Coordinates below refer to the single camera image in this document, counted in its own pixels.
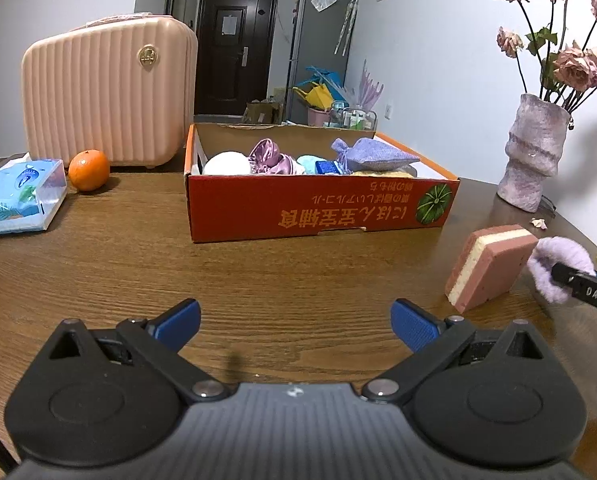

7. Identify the light blue plush toy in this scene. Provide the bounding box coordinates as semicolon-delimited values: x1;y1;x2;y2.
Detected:
296;154;324;176

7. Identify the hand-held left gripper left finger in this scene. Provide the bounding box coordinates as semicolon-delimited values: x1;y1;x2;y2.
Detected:
32;298;232;404

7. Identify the blue tissue pack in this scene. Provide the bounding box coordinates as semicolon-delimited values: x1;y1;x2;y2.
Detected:
0;158;68;237

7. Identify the pink layered sponge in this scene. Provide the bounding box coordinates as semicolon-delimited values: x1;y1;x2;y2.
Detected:
445;224;540;315

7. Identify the orange fruit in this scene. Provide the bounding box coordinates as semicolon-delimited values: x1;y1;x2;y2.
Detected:
68;149;111;192

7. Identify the blue tissue packet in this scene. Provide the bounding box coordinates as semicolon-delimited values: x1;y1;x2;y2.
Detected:
314;160;351;176

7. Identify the purple feather decoration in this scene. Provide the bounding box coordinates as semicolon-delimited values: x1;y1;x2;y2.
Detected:
353;59;385;111

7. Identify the translucent squishy ball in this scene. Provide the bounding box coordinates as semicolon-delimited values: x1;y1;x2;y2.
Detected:
202;151;253;176

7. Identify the mauve satin scrunchie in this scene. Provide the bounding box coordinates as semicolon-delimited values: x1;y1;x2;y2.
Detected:
248;138;285;171

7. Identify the orange cardboard box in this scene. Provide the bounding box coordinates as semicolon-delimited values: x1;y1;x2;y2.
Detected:
184;122;461;244

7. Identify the dark wooden door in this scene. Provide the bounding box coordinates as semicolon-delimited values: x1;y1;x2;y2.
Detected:
194;0;280;117

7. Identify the bunch of dried roses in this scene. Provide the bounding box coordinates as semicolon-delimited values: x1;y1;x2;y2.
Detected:
483;0;597;113

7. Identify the lavender fluffy puff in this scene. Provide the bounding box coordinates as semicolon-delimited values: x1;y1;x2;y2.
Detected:
527;236;595;305

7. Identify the purple drawstring sachet bag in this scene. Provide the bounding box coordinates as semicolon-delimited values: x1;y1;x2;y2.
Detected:
331;137;421;173

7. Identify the grey refrigerator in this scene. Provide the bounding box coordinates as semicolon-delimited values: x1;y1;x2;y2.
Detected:
284;0;360;126

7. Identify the pink ribbed suitcase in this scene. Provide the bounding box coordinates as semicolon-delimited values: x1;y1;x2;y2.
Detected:
21;15;199;169

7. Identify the white paper sheet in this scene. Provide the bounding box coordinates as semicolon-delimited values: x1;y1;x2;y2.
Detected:
412;159;449;179

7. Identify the white wire cart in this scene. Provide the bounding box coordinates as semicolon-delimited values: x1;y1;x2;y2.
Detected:
331;101;378;131

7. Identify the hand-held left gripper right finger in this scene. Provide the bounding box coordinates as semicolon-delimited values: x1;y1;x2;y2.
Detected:
361;298;560;404

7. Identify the yellow bag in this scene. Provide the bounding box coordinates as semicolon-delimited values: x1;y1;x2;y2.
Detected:
292;82;331;111

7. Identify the purple ceramic vase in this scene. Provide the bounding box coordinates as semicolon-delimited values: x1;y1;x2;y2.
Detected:
497;93;573;212

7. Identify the blue folding rack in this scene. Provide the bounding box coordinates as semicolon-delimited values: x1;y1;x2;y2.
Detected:
293;65;346;111

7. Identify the brown cardboard carton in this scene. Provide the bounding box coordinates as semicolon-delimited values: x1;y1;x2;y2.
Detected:
242;101;284;125

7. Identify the folded clear umbrella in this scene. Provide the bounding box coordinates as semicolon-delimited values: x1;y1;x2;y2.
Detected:
334;0;359;56

